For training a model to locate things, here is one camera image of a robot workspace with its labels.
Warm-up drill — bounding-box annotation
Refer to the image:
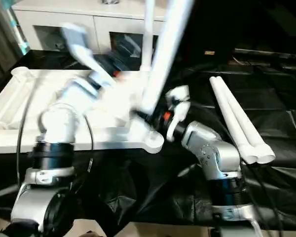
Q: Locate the white plastic table leg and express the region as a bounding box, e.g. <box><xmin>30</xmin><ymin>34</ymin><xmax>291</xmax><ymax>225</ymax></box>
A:
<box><xmin>141</xmin><ymin>0</ymin><xmax>156</xmax><ymax>74</ymax></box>
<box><xmin>209</xmin><ymin>76</ymin><xmax>259</xmax><ymax>164</ymax></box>
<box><xmin>135</xmin><ymin>0</ymin><xmax>196</xmax><ymax>119</ymax></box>
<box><xmin>216</xmin><ymin>76</ymin><xmax>276</xmax><ymax>164</ymax></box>

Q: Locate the white plastic table top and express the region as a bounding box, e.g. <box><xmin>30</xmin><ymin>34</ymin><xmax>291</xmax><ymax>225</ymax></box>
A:
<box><xmin>0</xmin><ymin>66</ymin><xmax>165</xmax><ymax>156</ymax></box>

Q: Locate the black table mat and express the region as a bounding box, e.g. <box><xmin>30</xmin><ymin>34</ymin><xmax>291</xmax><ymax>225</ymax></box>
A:
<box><xmin>0</xmin><ymin>49</ymin><xmax>296</xmax><ymax>228</ymax></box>

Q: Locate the white glass-door cabinet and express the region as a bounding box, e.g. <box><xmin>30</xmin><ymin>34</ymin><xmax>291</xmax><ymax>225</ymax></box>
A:
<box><xmin>11</xmin><ymin>0</ymin><xmax>180</xmax><ymax>58</ymax></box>

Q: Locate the teal white plastic package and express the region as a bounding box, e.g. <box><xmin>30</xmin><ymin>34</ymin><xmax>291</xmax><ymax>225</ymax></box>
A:
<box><xmin>7</xmin><ymin>8</ymin><xmax>31</xmax><ymax>56</ymax></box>

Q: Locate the grey curtain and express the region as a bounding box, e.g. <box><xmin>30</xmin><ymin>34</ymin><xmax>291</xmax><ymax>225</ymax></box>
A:
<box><xmin>0</xmin><ymin>0</ymin><xmax>23</xmax><ymax>79</ymax></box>

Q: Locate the black low side table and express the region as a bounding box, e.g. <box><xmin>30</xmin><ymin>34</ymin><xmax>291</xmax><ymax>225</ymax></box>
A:
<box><xmin>233</xmin><ymin>47</ymin><xmax>296</xmax><ymax>68</ymax></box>

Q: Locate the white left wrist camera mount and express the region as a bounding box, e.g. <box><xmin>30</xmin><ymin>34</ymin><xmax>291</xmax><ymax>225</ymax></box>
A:
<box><xmin>60</xmin><ymin>22</ymin><xmax>117</xmax><ymax>87</ymax></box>

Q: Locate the black camera cable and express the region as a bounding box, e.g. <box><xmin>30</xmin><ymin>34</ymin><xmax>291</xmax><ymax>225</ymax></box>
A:
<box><xmin>15</xmin><ymin>81</ymin><xmax>96</xmax><ymax>190</ymax></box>

